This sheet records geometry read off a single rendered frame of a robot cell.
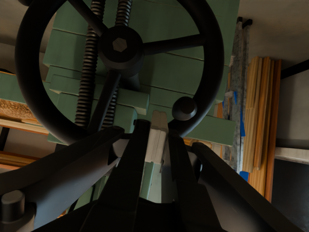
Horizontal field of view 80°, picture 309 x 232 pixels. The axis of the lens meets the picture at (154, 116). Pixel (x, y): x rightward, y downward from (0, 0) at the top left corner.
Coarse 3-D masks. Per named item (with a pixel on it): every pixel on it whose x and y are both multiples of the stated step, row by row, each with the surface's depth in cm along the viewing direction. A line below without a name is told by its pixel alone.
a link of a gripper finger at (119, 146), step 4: (124, 136) 14; (128, 136) 14; (120, 140) 13; (124, 140) 13; (128, 140) 13; (112, 144) 13; (116, 144) 13; (120, 144) 13; (124, 144) 13; (112, 148) 13; (116, 148) 13; (120, 148) 13; (124, 148) 13; (112, 152) 13; (116, 152) 13; (120, 152) 13; (112, 156) 13; (116, 156) 13; (120, 156) 13
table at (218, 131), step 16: (0, 80) 43; (16, 80) 43; (64, 80) 34; (80, 80) 34; (0, 96) 42; (16, 96) 42; (96, 96) 33; (128, 96) 34; (144, 96) 34; (144, 112) 38; (208, 128) 43; (224, 128) 43; (224, 144) 43
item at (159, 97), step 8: (48, 72) 43; (56, 72) 43; (64, 72) 43; (72, 72) 43; (80, 72) 44; (48, 80) 43; (96, 80) 43; (104, 80) 44; (120, 80) 44; (144, 88) 44; (152, 88) 44; (160, 88) 44; (152, 96) 44; (160, 96) 44; (168, 96) 44; (176, 96) 44; (192, 96) 44; (160, 104) 43; (168, 104) 43; (208, 112) 44
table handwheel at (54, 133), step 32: (64, 0) 27; (192, 0) 26; (32, 32) 25; (96, 32) 26; (128, 32) 24; (32, 64) 25; (128, 64) 24; (32, 96) 24; (64, 128) 23; (96, 128) 24; (192, 128) 25
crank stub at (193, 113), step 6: (186, 96) 20; (180, 102) 19; (186, 102) 19; (192, 102) 19; (174, 108) 19; (180, 108) 19; (186, 108) 19; (192, 108) 19; (174, 114) 20; (180, 114) 19; (186, 114) 19; (192, 114) 19; (180, 120) 22
